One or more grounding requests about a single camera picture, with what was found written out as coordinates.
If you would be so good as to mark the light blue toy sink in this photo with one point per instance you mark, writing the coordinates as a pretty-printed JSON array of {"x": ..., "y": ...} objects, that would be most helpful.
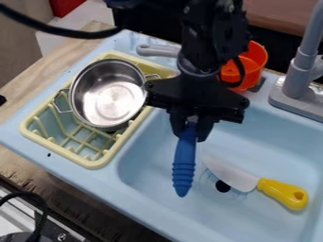
[{"x": 260, "y": 148}]

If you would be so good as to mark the yellow dish rack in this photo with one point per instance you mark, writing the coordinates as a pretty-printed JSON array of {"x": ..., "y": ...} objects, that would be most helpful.
[{"x": 63, "y": 132}]

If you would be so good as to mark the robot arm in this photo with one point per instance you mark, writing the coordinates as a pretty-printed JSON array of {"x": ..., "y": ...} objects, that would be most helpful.
[{"x": 210, "y": 28}]

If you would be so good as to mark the red box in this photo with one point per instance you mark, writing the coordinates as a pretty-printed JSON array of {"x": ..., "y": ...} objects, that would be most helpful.
[{"x": 65, "y": 6}]

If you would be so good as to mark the orange cup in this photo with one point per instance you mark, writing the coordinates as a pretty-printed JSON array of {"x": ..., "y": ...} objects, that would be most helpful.
[{"x": 252, "y": 67}]

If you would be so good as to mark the silver pot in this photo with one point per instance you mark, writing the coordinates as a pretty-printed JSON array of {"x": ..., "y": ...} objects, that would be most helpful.
[{"x": 107, "y": 94}]

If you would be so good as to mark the grey tap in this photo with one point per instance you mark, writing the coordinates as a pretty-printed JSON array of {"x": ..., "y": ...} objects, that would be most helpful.
[{"x": 300, "y": 72}]

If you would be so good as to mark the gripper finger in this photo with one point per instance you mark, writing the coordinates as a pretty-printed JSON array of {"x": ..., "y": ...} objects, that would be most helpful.
[
  {"x": 206, "y": 129},
  {"x": 178, "y": 123}
]

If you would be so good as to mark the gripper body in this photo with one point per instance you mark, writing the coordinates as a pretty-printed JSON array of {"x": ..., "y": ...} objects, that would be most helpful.
[{"x": 197, "y": 94}]

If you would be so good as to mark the blue tool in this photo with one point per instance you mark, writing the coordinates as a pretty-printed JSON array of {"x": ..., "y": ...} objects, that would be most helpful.
[{"x": 185, "y": 164}]

